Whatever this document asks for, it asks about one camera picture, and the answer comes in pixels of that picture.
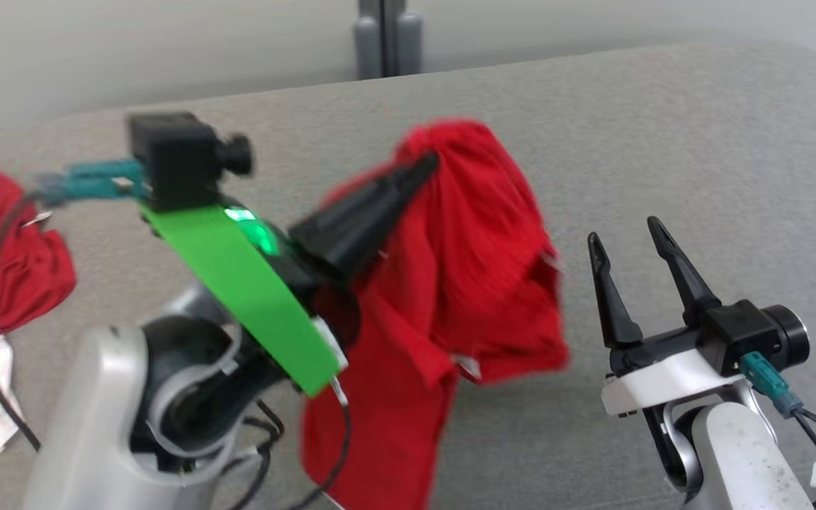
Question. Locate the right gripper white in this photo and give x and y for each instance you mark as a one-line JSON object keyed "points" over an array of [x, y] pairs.
{"points": [[663, 386]]}

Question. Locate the teal camera connector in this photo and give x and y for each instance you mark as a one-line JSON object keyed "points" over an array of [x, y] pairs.
{"points": [[96, 180], [762, 379]]}

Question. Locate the teal right camera connector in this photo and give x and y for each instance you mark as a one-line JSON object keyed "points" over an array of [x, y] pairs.
{"points": [[762, 379]]}

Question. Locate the plain red garment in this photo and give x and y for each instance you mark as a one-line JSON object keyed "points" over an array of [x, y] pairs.
{"points": [[465, 248]]}

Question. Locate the red white basketball jersey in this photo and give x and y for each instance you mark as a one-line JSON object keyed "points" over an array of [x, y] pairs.
{"points": [[18, 262]]}

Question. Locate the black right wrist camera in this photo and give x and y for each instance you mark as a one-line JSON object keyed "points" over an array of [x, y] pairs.
{"points": [[741, 333]]}

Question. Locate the white grey left arm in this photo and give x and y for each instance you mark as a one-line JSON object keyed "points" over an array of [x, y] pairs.
{"points": [[89, 425]]}

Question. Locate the teal left camera connector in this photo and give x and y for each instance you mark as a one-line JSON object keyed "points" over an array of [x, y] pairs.
{"points": [[96, 180]]}

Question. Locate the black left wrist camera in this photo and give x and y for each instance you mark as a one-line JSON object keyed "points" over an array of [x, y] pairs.
{"points": [[181, 159]]}

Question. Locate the grey fabric sofa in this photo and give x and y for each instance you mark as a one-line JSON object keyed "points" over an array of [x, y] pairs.
{"points": [[663, 142]]}

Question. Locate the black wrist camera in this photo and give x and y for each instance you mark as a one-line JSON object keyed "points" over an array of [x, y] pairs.
{"points": [[741, 333], [181, 159]]}

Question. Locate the white grey right arm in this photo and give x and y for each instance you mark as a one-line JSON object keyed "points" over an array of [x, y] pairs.
{"points": [[741, 453]]}

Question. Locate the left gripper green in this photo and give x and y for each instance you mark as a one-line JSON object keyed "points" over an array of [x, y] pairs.
{"points": [[238, 283]]}

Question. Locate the grey upright post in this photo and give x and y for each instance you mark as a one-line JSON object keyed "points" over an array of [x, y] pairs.
{"points": [[369, 42]]}

